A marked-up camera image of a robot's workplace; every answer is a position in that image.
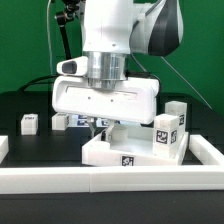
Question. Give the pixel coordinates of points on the white front fence bar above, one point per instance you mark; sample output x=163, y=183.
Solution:
x=110, y=179

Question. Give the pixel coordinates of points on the white left fence piece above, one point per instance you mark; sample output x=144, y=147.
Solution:
x=4, y=148

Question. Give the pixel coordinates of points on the white fence piece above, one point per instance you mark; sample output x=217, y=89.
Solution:
x=205, y=152
x=4, y=148

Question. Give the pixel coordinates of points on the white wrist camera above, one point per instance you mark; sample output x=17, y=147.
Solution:
x=73, y=67

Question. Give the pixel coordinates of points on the white square table top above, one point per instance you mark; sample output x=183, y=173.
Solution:
x=129, y=146

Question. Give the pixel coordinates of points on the apriltag base marker sheet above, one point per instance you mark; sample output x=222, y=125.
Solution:
x=81, y=121

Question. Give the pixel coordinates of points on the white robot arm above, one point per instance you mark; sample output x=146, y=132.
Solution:
x=98, y=84

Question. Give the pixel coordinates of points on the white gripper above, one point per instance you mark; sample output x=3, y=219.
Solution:
x=132, y=100

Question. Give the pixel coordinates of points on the white right fence piece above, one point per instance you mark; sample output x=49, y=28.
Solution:
x=205, y=152

